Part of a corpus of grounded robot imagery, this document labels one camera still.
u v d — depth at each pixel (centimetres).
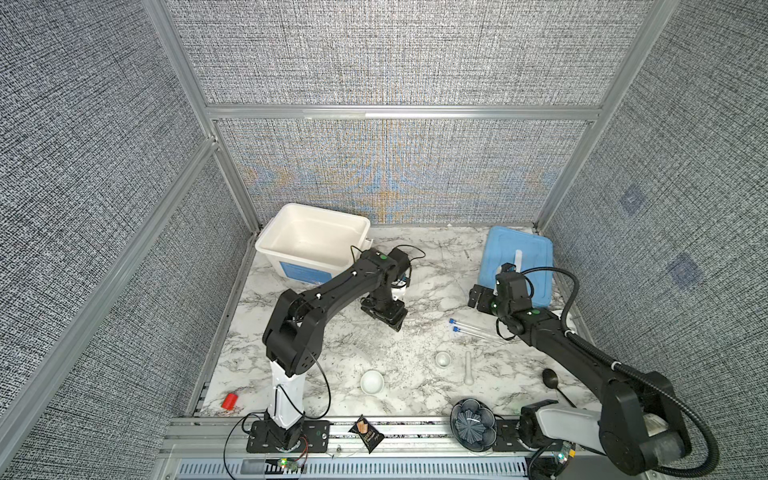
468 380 82
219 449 72
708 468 38
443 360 85
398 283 80
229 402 78
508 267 78
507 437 73
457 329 92
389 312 75
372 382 81
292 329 53
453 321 93
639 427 41
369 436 72
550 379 81
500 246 113
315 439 73
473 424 75
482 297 80
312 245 111
